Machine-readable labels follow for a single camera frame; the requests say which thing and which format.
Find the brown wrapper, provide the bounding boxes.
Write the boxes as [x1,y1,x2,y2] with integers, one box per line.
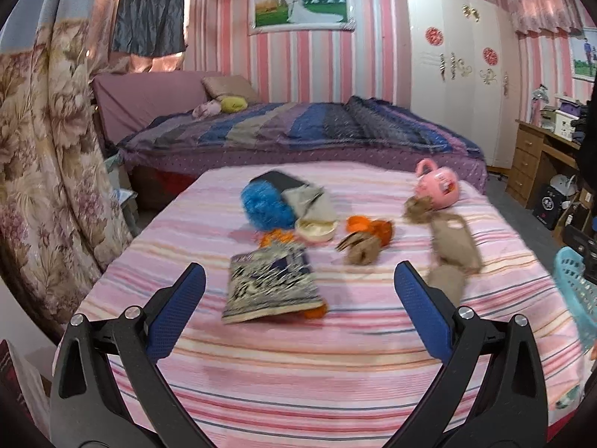
[336,231,381,266]

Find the orange peel piece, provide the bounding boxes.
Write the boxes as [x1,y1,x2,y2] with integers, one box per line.
[345,215,394,248]

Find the patterned snack bag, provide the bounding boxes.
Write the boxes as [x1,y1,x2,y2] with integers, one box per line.
[222,242,328,324]

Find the brown paper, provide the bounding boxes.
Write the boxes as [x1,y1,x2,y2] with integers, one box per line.
[404,196,435,224]

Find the blue fuzzy ball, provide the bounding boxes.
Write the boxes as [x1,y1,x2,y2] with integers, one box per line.
[241,180,297,231]

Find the cream round plastic lid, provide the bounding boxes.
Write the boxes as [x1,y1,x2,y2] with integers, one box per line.
[294,218,338,244]

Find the grey cloth pouch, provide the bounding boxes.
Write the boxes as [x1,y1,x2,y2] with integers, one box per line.
[282,184,337,223]

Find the light blue plastic basket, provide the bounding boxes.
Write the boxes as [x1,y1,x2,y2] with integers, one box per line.
[553,247,596,351]

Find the brown phone case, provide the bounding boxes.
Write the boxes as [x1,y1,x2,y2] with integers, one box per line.
[430,211,483,274]

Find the floral beige curtain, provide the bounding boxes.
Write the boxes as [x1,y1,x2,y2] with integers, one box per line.
[1,0,132,340]

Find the pink striped bed sheet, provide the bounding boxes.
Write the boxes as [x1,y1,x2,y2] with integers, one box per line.
[53,162,590,448]

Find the black box under desk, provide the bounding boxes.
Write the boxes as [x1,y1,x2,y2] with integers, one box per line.
[532,184,568,231]

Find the pink piggy bank teapot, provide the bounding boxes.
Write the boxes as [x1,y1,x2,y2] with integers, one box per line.
[415,159,460,211]

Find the wooden desk with drawers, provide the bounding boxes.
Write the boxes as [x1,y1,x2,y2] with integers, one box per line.
[506,119,581,209]

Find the black textured phone case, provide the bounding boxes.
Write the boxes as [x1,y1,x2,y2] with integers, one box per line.
[250,170,306,193]

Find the purple bed headboard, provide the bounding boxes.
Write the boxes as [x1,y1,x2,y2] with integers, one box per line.
[91,71,222,144]

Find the purple striped bed quilt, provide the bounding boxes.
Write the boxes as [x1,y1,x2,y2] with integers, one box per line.
[118,96,487,191]

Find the pink plush toy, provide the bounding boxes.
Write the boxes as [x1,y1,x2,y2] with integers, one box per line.
[192,99,222,120]

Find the yellow plush toy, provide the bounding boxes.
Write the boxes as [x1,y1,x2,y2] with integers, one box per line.
[219,95,248,114]

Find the brown pillow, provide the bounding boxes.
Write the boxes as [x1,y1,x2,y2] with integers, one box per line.
[201,75,261,104]

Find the white wardrobe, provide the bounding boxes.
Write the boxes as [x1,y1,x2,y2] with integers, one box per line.
[395,0,521,169]

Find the small framed photo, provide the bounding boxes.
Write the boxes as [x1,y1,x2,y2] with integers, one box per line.
[569,27,597,81]

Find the dark grey hanging cloth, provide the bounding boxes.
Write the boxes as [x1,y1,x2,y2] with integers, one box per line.
[111,0,186,59]

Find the pink window valance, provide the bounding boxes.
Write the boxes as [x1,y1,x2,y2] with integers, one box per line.
[507,0,583,34]

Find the framed wedding picture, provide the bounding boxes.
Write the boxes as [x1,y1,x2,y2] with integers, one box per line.
[248,0,356,34]

